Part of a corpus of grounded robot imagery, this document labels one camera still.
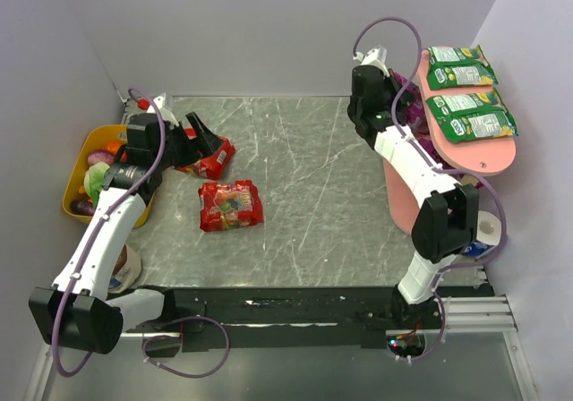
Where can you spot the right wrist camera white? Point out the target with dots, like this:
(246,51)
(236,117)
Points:
(375,57)

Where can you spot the purple toy eggplant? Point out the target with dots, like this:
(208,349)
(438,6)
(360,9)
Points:
(82,208)

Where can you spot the red candy bag upper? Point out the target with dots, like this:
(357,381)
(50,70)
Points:
(212,166)

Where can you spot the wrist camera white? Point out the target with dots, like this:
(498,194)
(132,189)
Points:
(375,57)
(164,102)

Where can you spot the pink three-tier shelf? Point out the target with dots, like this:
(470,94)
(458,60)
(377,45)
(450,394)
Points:
(470,150)

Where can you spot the yellow basket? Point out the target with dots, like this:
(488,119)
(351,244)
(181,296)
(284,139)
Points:
(95,140)

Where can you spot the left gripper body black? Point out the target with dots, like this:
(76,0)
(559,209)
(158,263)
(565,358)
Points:
(182,141)

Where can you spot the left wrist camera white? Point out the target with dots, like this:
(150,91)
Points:
(164,102)

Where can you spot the purple candy bag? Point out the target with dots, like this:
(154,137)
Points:
(409,108)
(427,145)

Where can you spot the purple toy onion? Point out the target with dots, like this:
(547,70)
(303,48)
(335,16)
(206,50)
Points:
(100,156)

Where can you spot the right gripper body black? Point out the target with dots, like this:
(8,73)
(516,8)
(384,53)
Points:
(400,95)

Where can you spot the toilet paper roll blue wrapper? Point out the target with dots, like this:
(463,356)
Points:
(487,236)

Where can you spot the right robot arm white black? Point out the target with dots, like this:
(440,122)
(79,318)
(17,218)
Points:
(446,221)

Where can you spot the green candy bag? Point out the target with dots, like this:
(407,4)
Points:
(459,67)
(472,116)

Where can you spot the aluminium frame rail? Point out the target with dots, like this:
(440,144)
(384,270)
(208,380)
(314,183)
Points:
(479,313)

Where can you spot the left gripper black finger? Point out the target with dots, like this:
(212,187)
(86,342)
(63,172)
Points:
(207,142)
(195,122)

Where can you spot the red candy bag lower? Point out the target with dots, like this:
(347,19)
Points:
(227,206)

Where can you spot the green toy cabbage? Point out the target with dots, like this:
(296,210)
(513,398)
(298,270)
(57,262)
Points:
(94,179)

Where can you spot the red candy bag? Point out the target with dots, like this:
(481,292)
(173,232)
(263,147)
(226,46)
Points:
(212,166)
(227,206)

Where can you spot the orange toy fruit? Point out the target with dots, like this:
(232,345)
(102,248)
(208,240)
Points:
(116,149)

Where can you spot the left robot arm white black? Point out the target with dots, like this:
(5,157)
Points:
(75,311)

